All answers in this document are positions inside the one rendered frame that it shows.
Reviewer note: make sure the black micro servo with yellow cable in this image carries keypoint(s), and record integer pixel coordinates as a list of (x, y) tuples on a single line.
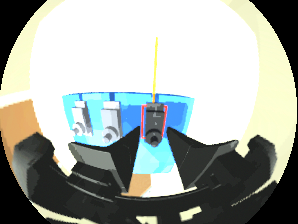
[(154, 113)]

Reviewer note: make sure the blue rectangular block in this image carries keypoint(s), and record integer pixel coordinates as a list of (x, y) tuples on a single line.
[(100, 118)]

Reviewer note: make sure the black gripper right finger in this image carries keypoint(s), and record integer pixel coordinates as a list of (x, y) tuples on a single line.
[(192, 157)]

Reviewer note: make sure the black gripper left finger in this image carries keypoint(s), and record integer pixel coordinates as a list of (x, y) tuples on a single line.
[(119, 157)]

